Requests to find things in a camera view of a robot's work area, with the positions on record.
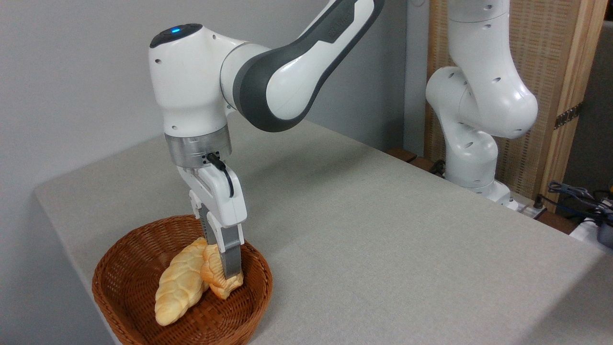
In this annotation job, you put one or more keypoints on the brown wicker basket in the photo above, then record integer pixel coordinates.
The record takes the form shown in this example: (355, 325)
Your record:
(124, 282)

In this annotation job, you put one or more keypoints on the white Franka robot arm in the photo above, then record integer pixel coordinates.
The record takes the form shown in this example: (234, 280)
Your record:
(191, 81)

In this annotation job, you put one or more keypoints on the long braided bread loaf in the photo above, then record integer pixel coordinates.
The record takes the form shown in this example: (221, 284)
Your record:
(181, 285)

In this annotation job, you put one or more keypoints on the wooden rattan folding screen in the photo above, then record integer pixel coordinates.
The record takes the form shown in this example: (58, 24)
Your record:
(550, 52)

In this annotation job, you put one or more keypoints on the dark grey device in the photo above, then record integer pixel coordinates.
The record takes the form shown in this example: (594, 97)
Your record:
(606, 235)

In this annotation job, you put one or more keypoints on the white box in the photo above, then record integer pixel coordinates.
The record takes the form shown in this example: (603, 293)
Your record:
(586, 235)

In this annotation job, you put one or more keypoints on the metal screen hinge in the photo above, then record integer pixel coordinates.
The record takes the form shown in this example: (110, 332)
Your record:
(568, 116)

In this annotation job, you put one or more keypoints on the black plug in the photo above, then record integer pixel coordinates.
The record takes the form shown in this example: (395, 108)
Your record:
(539, 202)

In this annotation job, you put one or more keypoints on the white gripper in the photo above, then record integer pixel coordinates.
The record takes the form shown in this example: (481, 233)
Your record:
(225, 201)

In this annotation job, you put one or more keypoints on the small round braided bread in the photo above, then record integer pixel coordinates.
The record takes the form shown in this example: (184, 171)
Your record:
(213, 275)

